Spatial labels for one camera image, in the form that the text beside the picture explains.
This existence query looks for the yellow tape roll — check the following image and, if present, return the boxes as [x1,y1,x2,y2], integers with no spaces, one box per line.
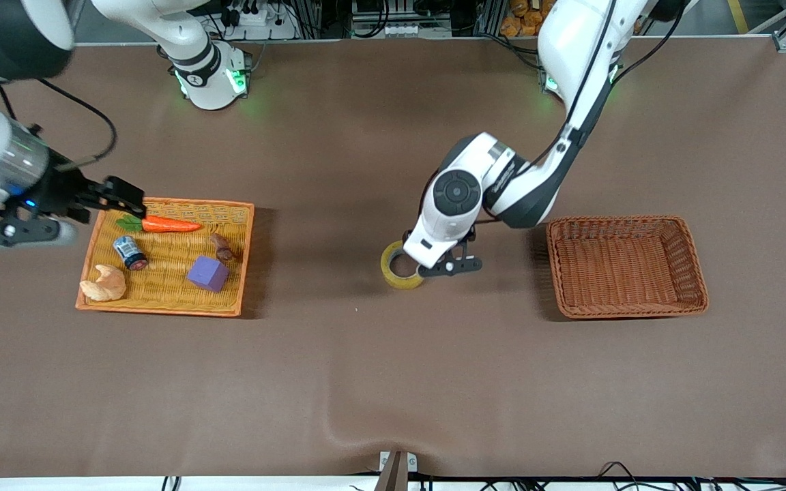
[380,239,429,291]

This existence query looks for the small dark can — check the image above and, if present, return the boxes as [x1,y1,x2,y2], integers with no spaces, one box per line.
[113,235,149,272]

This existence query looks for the orange toy carrot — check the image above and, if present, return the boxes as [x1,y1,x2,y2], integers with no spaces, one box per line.
[116,213,203,235]

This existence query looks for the toy croissant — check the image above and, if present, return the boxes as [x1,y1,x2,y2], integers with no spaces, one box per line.
[79,264,128,303]

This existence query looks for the orange wicker tray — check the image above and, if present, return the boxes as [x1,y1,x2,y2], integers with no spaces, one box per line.
[75,197,256,318]

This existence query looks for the purple foam cube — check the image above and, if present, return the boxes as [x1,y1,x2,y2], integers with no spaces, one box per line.
[186,255,231,293]

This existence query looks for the small brown toy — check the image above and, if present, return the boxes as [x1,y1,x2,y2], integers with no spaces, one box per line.
[209,233,237,263]

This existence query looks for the brown wicker basket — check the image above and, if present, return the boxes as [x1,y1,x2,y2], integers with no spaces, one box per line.
[547,215,710,320]

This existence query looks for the large white power strip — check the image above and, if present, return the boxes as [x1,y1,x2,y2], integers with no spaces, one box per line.
[218,0,300,41]

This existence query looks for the small white power strip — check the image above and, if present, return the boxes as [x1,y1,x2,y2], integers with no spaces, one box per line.
[384,23,450,37]

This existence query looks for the pile of orange breads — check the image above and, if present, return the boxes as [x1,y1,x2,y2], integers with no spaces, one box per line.
[500,0,557,38]

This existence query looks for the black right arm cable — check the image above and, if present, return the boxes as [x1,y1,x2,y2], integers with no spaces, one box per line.
[0,77,119,169]

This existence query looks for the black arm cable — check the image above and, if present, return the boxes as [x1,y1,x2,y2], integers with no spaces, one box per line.
[0,77,119,169]
[533,0,690,168]

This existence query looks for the metal table edge bracket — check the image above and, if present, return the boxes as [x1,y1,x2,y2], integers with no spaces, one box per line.
[374,450,419,491]

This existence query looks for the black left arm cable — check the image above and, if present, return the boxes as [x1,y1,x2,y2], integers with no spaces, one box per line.
[533,0,690,168]

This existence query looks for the black cables under table edge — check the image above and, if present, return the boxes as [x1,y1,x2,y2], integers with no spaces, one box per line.
[407,461,786,491]

